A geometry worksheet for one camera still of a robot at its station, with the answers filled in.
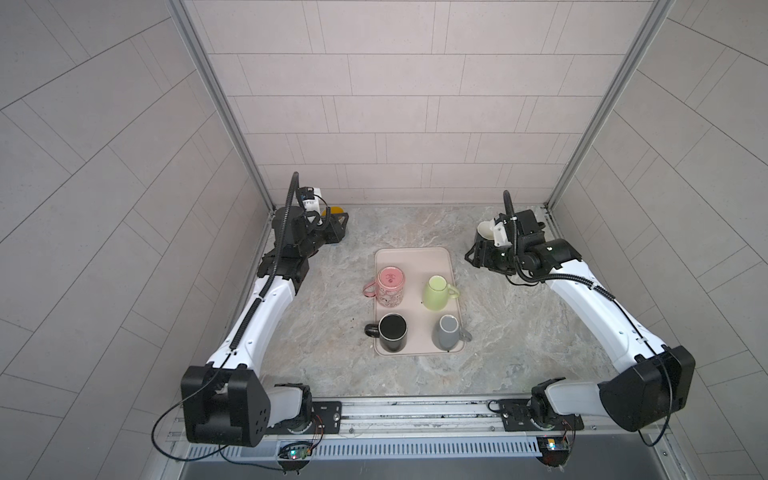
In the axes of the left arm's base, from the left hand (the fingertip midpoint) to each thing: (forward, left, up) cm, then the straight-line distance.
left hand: (350, 211), depth 76 cm
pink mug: (-12, -10, -18) cm, 24 cm away
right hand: (-8, -32, -10) cm, 34 cm away
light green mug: (-13, -23, -19) cm, 33 cm away
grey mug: (-24, -26, -19) cm, 40 cm away
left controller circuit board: (-49, +10, -25) cm, 56 cm away
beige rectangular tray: (+4, -19, -31) cm, 37 cm away
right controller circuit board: (-48, -49, -29) cm, 74 cm away
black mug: (-24, -11, -19) cm, 33 cm away
